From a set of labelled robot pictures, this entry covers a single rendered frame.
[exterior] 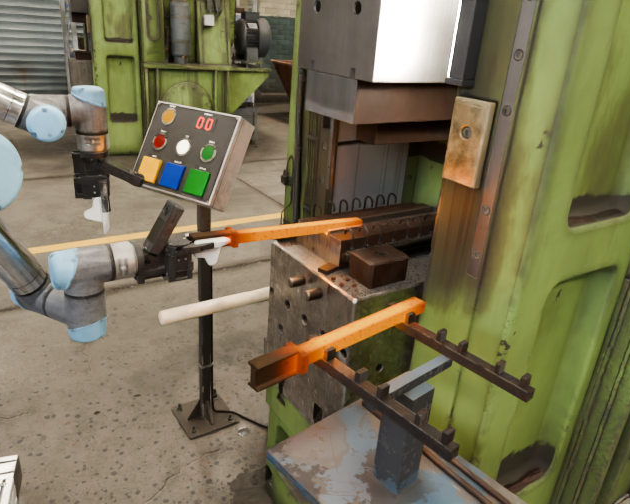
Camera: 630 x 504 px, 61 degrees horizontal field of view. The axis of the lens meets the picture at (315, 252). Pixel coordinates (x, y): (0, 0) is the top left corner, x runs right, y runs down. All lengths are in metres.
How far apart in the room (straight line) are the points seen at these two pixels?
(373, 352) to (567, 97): 0.69
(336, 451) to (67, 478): 1.22
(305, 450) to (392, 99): 0.78
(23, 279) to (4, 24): 7.94
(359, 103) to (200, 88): 4.98
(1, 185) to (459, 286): 0.89
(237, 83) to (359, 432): 5.66
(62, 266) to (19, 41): 8.03
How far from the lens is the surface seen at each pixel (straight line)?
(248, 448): 2.15
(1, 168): 0.91
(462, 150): 1.16
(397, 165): 1.71
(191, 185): 1.65
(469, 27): 1.14
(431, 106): 1.38
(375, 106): 1.26
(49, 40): 9.10
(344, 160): 1.58
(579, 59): 1.06
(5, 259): 1.15
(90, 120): 1.43
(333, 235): 1.33
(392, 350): 1.37
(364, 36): 1.21
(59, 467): 2.19
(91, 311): 1.15
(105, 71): 6.02
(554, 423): 1.70
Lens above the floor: 1.48
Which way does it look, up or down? 23 degrees down
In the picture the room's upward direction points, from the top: 5 degrees clockwise
